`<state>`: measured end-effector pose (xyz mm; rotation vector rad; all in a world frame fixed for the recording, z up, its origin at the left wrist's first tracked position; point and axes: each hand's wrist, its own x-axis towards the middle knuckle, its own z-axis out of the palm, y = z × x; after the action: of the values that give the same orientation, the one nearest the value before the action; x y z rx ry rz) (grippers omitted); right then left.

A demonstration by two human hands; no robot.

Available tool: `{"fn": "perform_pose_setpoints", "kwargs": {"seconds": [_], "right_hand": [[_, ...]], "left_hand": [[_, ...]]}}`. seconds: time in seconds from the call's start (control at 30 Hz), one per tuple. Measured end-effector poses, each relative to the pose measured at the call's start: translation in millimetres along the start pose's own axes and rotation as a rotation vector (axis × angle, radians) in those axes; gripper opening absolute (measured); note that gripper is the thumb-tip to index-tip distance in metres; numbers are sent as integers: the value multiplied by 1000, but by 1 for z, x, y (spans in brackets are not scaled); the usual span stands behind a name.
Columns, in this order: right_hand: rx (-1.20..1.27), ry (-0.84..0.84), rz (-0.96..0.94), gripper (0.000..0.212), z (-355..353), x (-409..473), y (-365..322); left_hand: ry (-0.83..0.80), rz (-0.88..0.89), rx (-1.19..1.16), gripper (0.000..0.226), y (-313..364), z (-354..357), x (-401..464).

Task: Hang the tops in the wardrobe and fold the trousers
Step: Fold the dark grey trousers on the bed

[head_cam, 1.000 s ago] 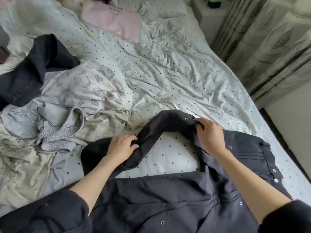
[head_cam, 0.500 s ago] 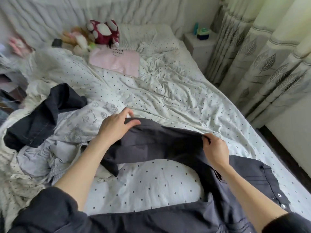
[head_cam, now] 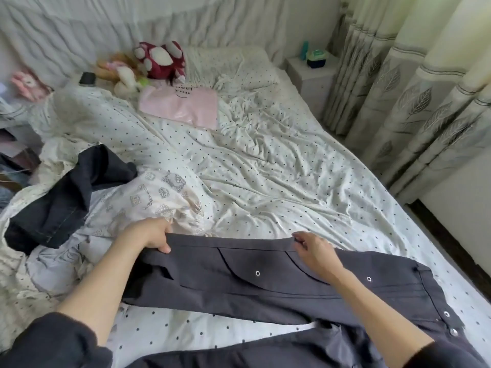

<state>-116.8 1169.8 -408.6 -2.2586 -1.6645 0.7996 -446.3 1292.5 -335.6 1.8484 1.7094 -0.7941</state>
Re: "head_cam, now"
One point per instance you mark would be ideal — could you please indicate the person's right forearm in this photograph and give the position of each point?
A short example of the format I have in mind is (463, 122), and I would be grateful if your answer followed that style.
(383, 318)

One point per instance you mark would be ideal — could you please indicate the person's black sleeve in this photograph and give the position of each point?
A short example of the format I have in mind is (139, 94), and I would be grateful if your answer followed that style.
(50, 345)
(452, 356)

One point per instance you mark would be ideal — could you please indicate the white bedside cabinet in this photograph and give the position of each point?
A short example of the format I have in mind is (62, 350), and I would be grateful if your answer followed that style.
(313, 84)

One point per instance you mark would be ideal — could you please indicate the white pillow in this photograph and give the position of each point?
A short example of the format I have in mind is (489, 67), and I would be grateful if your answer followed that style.
(230, 65)

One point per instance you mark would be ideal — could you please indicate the plush toys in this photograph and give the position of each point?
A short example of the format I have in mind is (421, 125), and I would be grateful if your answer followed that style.
(123, 76)

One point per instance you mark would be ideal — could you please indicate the white dotted bed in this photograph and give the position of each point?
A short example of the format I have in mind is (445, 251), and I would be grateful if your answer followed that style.
(276, 172)

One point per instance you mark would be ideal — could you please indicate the person's right hand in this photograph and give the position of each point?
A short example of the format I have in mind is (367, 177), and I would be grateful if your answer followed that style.
(318, 255)

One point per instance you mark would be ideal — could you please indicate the person's left hand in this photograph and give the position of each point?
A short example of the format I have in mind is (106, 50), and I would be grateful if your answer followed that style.
(150, 232)

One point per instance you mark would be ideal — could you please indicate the person's black left sleeve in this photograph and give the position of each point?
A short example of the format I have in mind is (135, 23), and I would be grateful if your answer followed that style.
(50, 345)

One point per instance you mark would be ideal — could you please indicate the small pink plush toy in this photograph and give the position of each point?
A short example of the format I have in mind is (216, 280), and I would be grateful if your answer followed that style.
(29, 84)

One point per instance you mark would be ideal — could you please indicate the green bottle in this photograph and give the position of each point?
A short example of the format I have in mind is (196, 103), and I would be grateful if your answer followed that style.
(304, 51)

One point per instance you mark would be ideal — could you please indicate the striped beige curtain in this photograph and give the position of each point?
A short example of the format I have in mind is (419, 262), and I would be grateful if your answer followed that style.
(414, 88)

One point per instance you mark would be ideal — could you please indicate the black garment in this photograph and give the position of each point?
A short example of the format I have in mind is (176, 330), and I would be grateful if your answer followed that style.
(230, 276)

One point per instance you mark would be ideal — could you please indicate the person's left forearm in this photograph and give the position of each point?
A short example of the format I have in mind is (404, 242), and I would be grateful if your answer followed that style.
(103, 291)

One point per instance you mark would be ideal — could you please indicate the white crumpled blanket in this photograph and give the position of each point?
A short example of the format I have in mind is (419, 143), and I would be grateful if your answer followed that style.
(84, 115)

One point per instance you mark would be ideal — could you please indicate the person's black right sleeve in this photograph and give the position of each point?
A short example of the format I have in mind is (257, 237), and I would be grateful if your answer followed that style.
(452, 356)

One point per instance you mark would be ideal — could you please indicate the dark denim jeans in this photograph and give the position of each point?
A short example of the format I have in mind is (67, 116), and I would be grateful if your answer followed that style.
(69, 199)

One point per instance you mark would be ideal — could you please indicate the dark small box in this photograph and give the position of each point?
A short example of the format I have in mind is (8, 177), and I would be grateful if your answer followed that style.
(316, 59)

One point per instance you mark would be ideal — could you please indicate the light grey smocked garment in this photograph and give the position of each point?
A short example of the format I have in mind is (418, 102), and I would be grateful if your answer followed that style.
(61, 268)

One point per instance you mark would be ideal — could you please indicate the black phone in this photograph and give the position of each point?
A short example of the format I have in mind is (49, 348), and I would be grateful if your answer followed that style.
(87, 78)

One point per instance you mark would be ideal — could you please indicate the cream patterned pyjama top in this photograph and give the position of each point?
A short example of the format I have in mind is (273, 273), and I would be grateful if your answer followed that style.
(150, 191)

